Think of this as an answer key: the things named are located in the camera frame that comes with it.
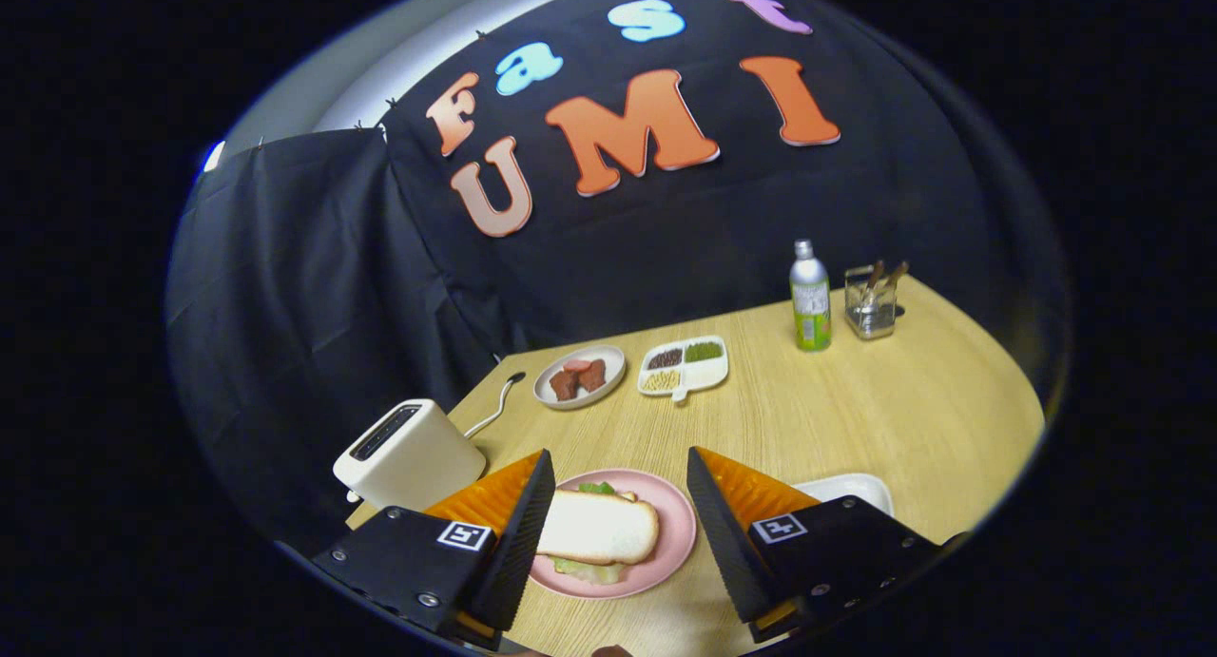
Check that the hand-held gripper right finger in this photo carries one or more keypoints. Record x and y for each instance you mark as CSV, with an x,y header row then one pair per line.
x,y
727,543

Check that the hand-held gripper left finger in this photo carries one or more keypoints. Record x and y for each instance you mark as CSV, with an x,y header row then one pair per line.
x,y
523,543

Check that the green lettuce leaf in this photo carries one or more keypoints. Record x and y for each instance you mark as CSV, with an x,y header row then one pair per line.
x,y
589,571

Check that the rounded brown-crust bread slice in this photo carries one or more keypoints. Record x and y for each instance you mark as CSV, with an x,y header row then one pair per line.
x,y
599,527

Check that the pink round plate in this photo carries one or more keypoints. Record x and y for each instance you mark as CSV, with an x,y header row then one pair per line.
x,y
675,529

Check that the white toaster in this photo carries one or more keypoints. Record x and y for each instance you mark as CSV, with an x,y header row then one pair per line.
x,y
428,457

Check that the small white plate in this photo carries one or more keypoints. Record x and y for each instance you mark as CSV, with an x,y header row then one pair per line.
x,y
856,491

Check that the brown meat strip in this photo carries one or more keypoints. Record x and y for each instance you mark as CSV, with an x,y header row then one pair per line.
x,y
592,376
564,385

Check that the white divided dish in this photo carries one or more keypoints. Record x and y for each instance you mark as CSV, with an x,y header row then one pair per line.
x,y
704,374

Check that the pile of yellow soybeans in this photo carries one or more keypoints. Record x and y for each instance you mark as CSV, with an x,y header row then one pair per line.
x,y
661,381

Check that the pink sausage slice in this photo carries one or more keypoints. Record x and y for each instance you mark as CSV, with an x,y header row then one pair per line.
x,y
576,364

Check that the pile of green beans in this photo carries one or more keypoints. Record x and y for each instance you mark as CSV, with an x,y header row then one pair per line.
x,y
704,351

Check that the pile of dark beans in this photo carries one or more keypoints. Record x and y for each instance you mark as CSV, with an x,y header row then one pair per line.
x,y
665,358

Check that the white round meat plate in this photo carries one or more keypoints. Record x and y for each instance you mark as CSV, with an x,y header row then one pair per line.
x,y
613,357

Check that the green and silver bottle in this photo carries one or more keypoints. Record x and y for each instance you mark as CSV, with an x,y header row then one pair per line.
x,y
811,305

